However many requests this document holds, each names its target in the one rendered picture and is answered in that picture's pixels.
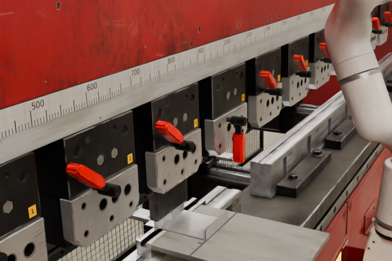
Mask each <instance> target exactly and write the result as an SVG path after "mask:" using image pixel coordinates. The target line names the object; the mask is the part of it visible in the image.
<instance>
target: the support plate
mask: <svg viewBox="0 0 392 261"><path fill-rule="evenodd" d="M225 211H226V210H223V209H218V208H214V207H209V206H204V205H200V206H199V207H198V208H196V209H195V210H194V211H193V212H195V213H200V214H204V215H208V216H212V217H217V218H218V217H220V216H221V215H222V214H223V213H224V212H225ZM329 239H330V233H327V232H322V231H317V230H312V229H309V228H304V227H299V226H295V225H290V224H285V223H280V222H277V221H272V220H267V219H264V218H259V217H254V216H249V215H246V214H241V213H237V214H236V215H235V216H234V217H233V218H231V219H230V220H229V221H228V222H227V223H226V224H225V225H224V226H223V227H222V228H221V229H220V230H219V231H218V232H216V233H215V234H214V235H213V236H212V237H211V238H210V239H209V240H207V241H206V243H204V244H203V246H201V247H200V248H199V249H198V250H197V251H196V252H194V253H193V254H192V255H191V256H190V254H191V253H192V252H193V251H194V250H195V249H196V248H198V247H199V246H200V244H199V243H198V242H202V243H203V242H204V240H201V239H197V238H193V237H189V236H186V235H181V234H177V233H174V232H170V231H168V232H167V233H165V234H164V235H162V236H161V237H160V238H159V239H158V240H156V241H155V242H154V243H153V244H152V245H151V250H154V251H158V252H161V253H165V254H168V255H172V256H176V257H179V258H183V259H187V260H190V261H314V260H315V259H316V257H317V256H318V254H319V253H320V251H321V250H322V249H323V247H324V245H325V244H326V243H327V241H328V240H329Z"/></svg>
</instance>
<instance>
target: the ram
mask: <svg viewBox="0 0 392 261"><path fill-rule="evenodd" d="M335 3H336V0H0V110H3V109H6V108H9V107H13V106H15V105H18V104H21V103H25V102H28V101H31V100H34V99H37V98H40V97H44V96H47V95H49V94H53V93H56V92H59V91H62V90H66V89H69V88H71V87H75V86H78V85H81V84H84V83H87V82H91V81H94V80H97V79H100V78H103V77H106V76H110V75H113V74H115V73H118V72H122V71H125V70H128V69H131V68H135V67H137V66H141V65H144V64H147V63H150V62H153V61H157V60H159V59H162V58H166V57H169V56H172V55H175V54H179V53H181V52H184V51H188V50H191V49H194V48H197V47H200V46H203V45H207V44H210V43H213V42H216V41H219V40H223V39H225V38H228V37H231V36H235V35H238V34H241V33H244V32H247V31H250V30H254V29H257V28H259V27H263V26H266V25H269V24H272V23H276V22H279V21H281V20H285V19H288V18H291V17H294V16H297V15H301V14H303V13H307V12H310V11H313V10H316V9H320V8H323V7H325V6H328V5H332V4H335ZM327 18H328V17H326V18H323V19H321V20H318V21H315V22H313V23H310V24H307V25H305V26H302V27H299V28H297V29H294V30H291V31H288V32H286V33H283V34H280V35H278V36H275V37H272V38H269V39H267V40H264V41H262V42H259V43H256V44H253V45H251V46H248V47H246V48H242V49H240V50H237V51H235V52H232V53H230V54H227V55H224V56H222V57H219V58H216V59H213V60H211V61H208V62H205V63H203V64H200V65H197V66H194V67H192V68H189V69H186V70H184V71H181V72H179V73H175V74H173V75H170V76H168V77H164V78H163V79H159V80H157V81H154V82H152V83H149V84H146V85H144V86H141V87H138V88H136V89H133V90H130V91H127V92H125V93H122V94H119V95H117V96H114V97H111V98H108V99H106V100H103V101H100V102H98V103H95V104H92V105H90V106H87V107H85V108H81V109H79V110H76V111H74V112H71V113H69V114H66V115H63V116H60V117H58V118H55V119H52V120H50V121H47V122H44V123H42V124H39V125H36V126H33V127H31V128H28V129H25V130H22V131H20V132H17V133H14V134H12V135H9V136H7V137H3V138H2V139H0V164H2V163H5V162H7V161H9V160H11V159H14V158H16V157H19V156H21V155H23V154H26V153H28V152H30V151H33V150H35V149H38V148H40V147H43V146H45V145H47V144H50V143H52V142H54V141H57V140H59V139H62V138H63V137H66V136H69V135H71V134H73V133H76V132H79V131H81V130H83V129H85V128H88V127H90V126H92V125H95V124H98V123H99V122H102V121H105V120H107V119H109V118H112V117H114V116H116V115H119V114H121V113H123V112H126V111H128V110H131V109H133V108H135V107H138V106H140V105H142V104H145V103H147V102H150V101H152V100H154V99H157V98H159V97H161V96H164V95H166V94H169V93H171V92H173V91H176V90H178V89H180V88H183V87H186V86H188V85H190V84H193V83H195V82H197V81H199V80H202V79H205V78H206V77H209V76H212V75H214V74H216V73H219V72H221V71H223V70H226V69H228V68H231V67H233V66H235V65H238V64H240V63H242V62H245V61H248V60H249V59H252V58H254V57H257V56H259V55H261V54H264V53H266V52H268V51H271V50H274V49H276V48H278V47H281V46H283V45H285V44H288V43H290V42H293V41H295V40H297V39H300V38H302V37H304V36H307V35H309V34H311V33H314V32H316V31H319V30H321V29H323V28H325V24H326V21H327Z"/></svg>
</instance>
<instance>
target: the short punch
mask: <svg viewBox="0 0 392 261"><path fill-rule="evenodd" d="M186 200H188V197H187V179H185V180H183V181H182V182H180V183H179V184H177V185H176V186H175V187H173V188H171V189H170V190H169V191H167V192H166V193H164V194H162V193H157V192H152V193H150V194H149V213H150V219H151V220H152V221H154V224H155V231H156V230H158V229H159V228H160V227H161V226H163V225H164V224H166V223H167V222H168V221H169V220H171V219H172V218H173V217H174V216H176V215H177V214H179V212H181V211H182V210H184V202H185V201H186Z"/></svg>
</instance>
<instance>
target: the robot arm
mask: <svg viewBox="0 0 392 261"><path fill-rule="evenodd" d="M390 1H392V0H336V3H335V5H334V7H333V9H332V11H331V12H330V14H329V16H328V18H327V21H326V23H325V28H324V39H325V44H326V46H327V50H328V53H329V56H330V59H331V62H332V65H333V67H334V70H335V73H336V76H337V79H338V81H339V85H340V88H341V90H342V93H343V96H344V99H345V102H346V104H347V107H348V110H349V113H350V115H351V118H352V122H353V124H354V127H355V129H356V131H357V133H358V135H359V136H360V137H361V138H362V139H364V140H367V141H370V142H378V143H381V144H382V145H384V146H385V147H386V148H387V149H388V150H389V151H390V153H391V154H392V103H391V100H390V97H389V94H388V91H387V88H386V85H385V82H384V79H383V76H382V73H381V70H380V67H379V64H378V62H377V59H376V56H375V53H374V50H373V47H372V44H371V42H370V35H371V32H372V17H371V12H372V10H373V9H374V8H375V7H376V6H377V5H378V4H380V3H382V2H390ZM372 223H374V224H375V226H373V228H372V229H371V231H370V234H369V236H368V239H367V243H366V248H365V252H364V256H363V261H392V157H390V158H388V159H386V160H385V162H384V166H383V173H382V177H381V184H380V190H379V197H378V201H377V208H376V215H375V217H373V218H372Z"/></svg>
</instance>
